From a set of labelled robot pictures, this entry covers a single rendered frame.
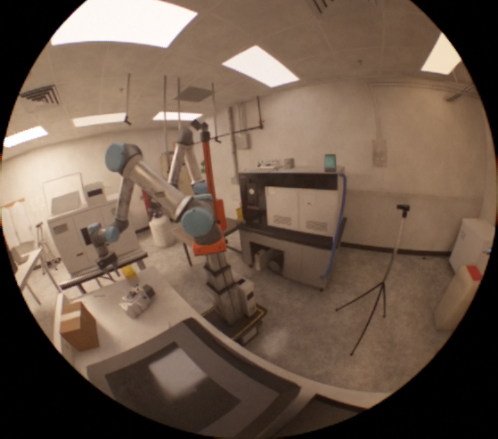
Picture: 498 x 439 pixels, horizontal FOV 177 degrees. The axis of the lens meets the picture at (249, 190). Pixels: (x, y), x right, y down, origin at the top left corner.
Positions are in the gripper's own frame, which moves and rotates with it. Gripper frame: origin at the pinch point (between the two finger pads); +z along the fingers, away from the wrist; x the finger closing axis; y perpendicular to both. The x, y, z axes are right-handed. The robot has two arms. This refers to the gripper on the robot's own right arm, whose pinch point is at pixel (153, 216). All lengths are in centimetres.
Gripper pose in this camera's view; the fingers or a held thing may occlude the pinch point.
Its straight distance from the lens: 132.7
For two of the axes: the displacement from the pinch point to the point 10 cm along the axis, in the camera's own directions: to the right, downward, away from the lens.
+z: -2.9, 9.6, 0.3
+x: -1.1, -0.7, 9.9
